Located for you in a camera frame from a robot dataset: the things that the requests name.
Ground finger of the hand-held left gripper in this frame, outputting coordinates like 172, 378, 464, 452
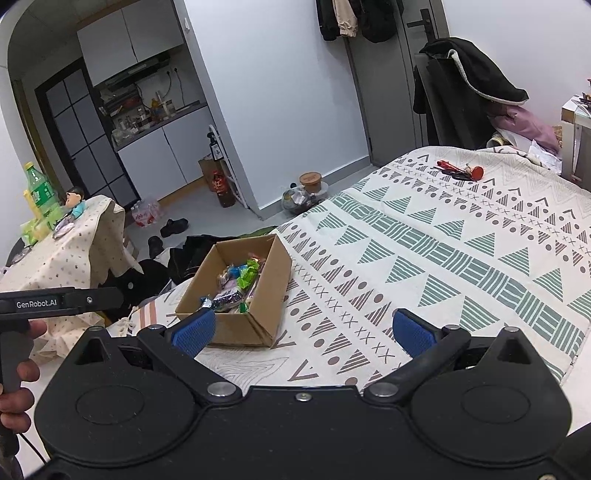
85, 286, 126, 311

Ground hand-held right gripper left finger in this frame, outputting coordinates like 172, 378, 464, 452
76, 307, 243, 402

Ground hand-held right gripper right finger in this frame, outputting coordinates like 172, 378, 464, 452
362, 308, 527, 402

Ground brown cardboard box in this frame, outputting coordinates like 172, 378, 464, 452
174, 233, 293, 348

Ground person's left hand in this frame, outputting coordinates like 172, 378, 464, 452
0, 318, 48, 435

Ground black garment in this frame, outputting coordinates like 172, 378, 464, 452
99, 258, 171, 324

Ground striped bed sheet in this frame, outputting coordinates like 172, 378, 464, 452
106, 295, 181, 337

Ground dotted tablecloth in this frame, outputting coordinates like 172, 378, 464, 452
0, 194, 144, 356

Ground pack of water bottles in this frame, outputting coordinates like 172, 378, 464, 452
130, 198, 162, 228

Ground cartoon figurine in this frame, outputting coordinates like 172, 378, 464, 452
62, 187, 88, 220

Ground green soda bottle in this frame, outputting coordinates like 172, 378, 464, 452
23, 161, 58, 222

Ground small brown carton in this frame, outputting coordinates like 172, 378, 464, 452
198, 158, 222, 192

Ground filled clear plastic bag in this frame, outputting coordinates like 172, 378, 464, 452
281, 185, 324, 215

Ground white base cabinets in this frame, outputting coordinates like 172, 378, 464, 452
115, 105, 236, 204

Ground black framed glass door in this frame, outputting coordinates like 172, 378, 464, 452
34, 69, 141, 208

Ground key bunch with red tags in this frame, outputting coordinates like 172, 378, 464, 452
434, 159, 485, 182

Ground cluttered kitchen counter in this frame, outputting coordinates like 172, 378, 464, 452
99, 69, 208, 148

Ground range hood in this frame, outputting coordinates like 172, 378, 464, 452
99, 62, 169, 88

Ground pink cloth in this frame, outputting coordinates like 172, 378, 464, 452
489, 104, 561, 153

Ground grey door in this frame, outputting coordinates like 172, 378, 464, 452
344, 0, 451, 167

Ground white desk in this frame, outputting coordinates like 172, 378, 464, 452
561, 95, 591, 190

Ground black jacket with white trim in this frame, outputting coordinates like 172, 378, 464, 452
412, 37, 529, 116

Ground black hanging jacket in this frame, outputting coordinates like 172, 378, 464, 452
355, 0, 400, 43
316, 0, 345, 41

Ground beige hanging garment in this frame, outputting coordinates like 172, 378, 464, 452
333, 0, 358, 38

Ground black cable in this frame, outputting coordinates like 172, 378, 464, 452
18, 431, 49, 467

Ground white wall cabinets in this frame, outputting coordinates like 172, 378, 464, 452
76, 4, 185, 88

